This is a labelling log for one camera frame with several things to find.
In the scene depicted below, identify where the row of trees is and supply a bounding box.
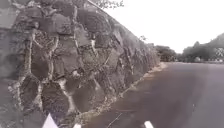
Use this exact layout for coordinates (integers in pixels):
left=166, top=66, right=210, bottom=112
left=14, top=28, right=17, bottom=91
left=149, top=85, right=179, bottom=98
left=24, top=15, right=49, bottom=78
left=154, top=32, right=224, bottom=64

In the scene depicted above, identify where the grey stone wall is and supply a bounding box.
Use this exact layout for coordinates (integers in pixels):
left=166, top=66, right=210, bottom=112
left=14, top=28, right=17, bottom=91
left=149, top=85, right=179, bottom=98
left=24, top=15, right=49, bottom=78
left=0, top=0, right=161, bottom=128

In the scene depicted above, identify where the strip of dry leaves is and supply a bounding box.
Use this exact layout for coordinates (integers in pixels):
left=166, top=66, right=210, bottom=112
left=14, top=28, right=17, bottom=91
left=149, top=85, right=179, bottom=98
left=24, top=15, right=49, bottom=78
left=73, top=61, right=169, bottom=127

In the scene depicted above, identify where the grey asphalt road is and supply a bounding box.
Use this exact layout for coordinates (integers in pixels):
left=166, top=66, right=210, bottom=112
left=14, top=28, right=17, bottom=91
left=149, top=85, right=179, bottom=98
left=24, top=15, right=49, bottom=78
left=82, top=61, right=224, bottom=128

